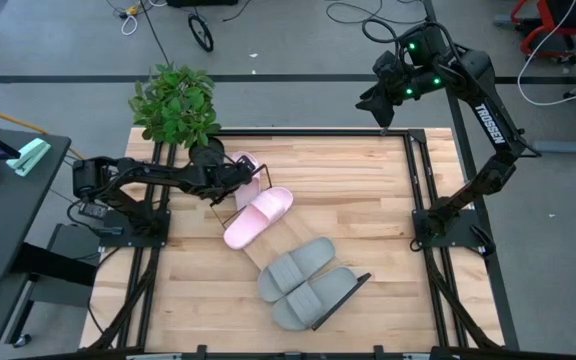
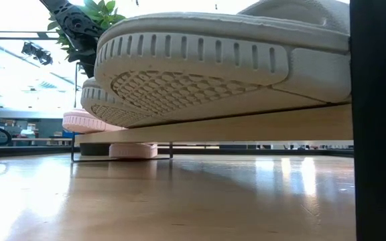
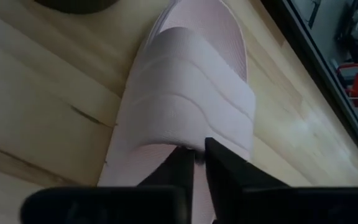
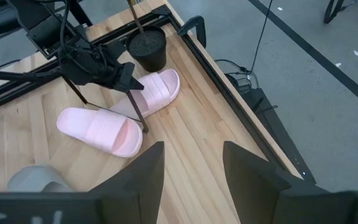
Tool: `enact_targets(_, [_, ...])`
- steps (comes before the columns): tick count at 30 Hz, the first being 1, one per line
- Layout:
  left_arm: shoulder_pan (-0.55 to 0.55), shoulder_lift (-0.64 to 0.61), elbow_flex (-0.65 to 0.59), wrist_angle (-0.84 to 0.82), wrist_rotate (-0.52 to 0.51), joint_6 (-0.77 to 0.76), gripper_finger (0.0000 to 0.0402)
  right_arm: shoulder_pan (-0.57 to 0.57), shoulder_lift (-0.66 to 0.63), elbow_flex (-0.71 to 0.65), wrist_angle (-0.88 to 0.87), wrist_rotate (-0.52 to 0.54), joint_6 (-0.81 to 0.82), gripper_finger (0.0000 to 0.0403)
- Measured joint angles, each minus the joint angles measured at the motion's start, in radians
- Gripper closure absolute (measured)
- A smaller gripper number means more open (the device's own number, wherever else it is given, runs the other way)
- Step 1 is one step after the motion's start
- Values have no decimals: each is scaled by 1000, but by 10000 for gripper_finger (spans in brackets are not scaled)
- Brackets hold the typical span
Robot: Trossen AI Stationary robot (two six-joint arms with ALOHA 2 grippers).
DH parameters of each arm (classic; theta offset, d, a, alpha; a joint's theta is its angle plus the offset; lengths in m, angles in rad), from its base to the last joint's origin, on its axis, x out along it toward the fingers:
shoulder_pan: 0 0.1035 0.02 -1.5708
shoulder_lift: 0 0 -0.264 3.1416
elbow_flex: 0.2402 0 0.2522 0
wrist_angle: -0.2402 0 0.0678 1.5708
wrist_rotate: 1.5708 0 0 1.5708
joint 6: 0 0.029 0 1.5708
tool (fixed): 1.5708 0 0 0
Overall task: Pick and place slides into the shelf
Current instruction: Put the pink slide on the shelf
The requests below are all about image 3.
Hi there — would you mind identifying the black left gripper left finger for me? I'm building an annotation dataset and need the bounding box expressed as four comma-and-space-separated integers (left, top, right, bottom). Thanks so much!
138, 146, 196, 224

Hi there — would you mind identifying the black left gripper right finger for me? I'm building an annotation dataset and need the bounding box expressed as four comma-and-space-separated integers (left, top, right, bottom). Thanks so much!
204, 136, 291, 224

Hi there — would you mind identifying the pink foam slide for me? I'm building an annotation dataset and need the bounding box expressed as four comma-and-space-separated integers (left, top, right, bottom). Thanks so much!
97, 0, 257, 224

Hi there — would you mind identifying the red and black equipment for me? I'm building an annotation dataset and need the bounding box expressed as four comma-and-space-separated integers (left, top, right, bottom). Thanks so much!
336, 63, 358, 111

